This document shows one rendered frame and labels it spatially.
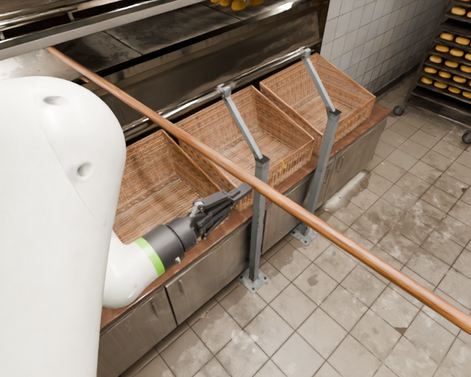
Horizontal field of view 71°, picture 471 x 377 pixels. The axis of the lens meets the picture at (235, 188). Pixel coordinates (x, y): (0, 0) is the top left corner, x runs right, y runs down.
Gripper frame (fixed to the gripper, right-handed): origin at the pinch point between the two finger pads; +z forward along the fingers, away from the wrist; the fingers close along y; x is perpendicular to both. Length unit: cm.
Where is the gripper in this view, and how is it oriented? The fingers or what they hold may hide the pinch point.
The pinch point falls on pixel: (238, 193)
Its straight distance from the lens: 84.2
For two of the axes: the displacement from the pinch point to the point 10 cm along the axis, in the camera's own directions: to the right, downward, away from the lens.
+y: 0.0, 6.9, 7.2
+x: 6.9, 5.2, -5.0
